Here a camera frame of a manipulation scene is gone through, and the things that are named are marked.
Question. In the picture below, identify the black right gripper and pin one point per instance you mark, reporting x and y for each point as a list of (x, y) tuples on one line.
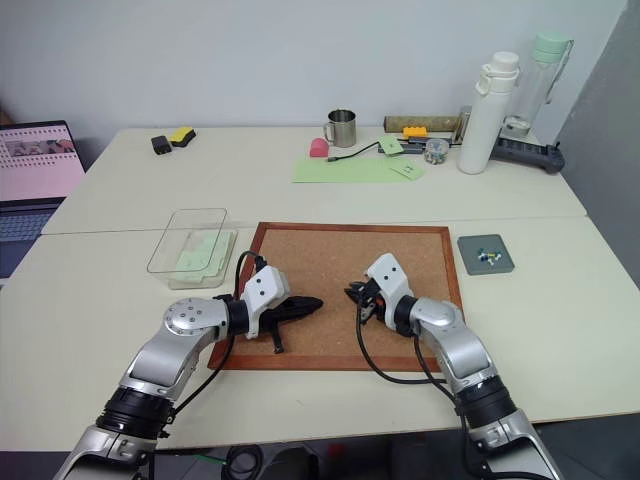
[(374, 305)]

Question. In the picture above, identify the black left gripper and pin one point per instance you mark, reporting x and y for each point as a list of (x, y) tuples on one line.
[(280, 311)]

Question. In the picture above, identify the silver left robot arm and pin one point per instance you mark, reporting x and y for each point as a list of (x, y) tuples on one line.
[(160, 360)]

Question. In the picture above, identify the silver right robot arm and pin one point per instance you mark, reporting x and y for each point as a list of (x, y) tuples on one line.
[(460, 345)]

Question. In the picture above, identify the grey square tray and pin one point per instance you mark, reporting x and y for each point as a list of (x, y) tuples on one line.
[(480, 270)]

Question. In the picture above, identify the green note with mark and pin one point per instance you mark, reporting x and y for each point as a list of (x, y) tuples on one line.
[(407, 171)]

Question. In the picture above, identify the clear plastic box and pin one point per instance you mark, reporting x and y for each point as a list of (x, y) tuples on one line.
[(165, 255)]

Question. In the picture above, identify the clear jar of pushpins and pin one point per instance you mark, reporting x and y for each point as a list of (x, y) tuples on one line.
[(436, 151)]

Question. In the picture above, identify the wood-framed cork board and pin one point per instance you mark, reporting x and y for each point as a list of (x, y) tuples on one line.
[(325, 260)]

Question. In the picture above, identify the green notes stack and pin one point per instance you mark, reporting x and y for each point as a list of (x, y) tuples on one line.
[(200, 257)]

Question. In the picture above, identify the large green paper sheet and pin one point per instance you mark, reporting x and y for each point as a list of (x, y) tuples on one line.
[(345, 171)]

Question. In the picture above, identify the pink rounded object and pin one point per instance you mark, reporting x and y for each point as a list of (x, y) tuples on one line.
[(320, 149)]

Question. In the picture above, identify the steel mug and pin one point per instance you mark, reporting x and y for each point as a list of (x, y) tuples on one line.
[(342, 130)]

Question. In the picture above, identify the yellow toy brick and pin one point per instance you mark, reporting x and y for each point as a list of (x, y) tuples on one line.
[(416, 132)]

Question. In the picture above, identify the white water bottle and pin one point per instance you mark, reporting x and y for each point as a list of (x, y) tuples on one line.
[(482, 125)]

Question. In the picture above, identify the yellow and black eraser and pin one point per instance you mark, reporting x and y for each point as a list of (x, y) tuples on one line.
[(182, 136)]

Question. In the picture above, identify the black rectangular block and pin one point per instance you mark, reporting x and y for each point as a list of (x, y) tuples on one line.
[(161, 145)]

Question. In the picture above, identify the dark grey power strip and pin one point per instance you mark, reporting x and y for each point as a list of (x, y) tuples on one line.
[(530, 152)]

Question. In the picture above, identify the clear bottle green lid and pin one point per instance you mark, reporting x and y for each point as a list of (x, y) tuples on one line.
[(542, 75)]

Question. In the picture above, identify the open laptop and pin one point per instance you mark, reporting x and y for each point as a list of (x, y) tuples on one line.
[(35, 165)]

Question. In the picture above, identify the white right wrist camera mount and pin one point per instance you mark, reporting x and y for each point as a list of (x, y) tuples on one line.
[(392, 277)]

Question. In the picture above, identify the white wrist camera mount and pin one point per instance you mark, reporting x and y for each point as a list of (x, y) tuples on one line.
[(265, 287), (392, 277)]

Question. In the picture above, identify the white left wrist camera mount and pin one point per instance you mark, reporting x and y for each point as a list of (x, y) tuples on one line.
[(265, 287)]

